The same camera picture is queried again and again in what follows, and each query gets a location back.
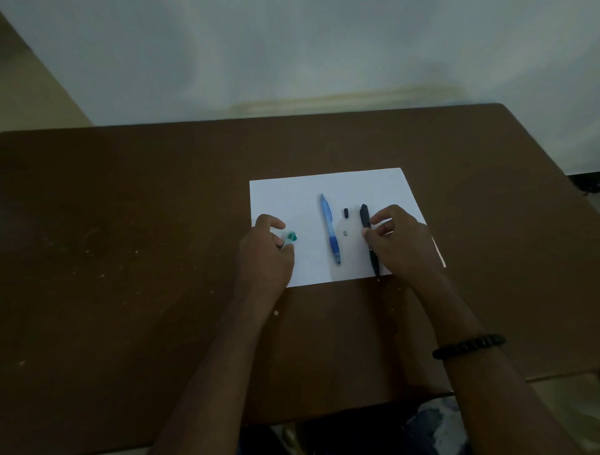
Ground person's right hand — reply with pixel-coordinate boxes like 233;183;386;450
362;205;444;288

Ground person's left hand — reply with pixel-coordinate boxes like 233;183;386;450
234;214;296;303

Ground black pen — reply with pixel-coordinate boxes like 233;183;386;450
359;204;381;278

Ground person's right forearm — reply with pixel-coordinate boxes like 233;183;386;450
405;269;589;455

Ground person's left forearm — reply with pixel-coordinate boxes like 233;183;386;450
152;293;288;455

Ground blue pen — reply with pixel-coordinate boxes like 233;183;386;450
320;192;342;265

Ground white paper sheet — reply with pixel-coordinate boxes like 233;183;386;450
249;167;446;288

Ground person's patterned shorts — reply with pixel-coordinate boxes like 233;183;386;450
239;397;472;455

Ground dark black object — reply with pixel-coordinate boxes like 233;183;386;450
566;172;600;196

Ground black bead bracelet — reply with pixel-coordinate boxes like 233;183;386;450
432;333;507;361

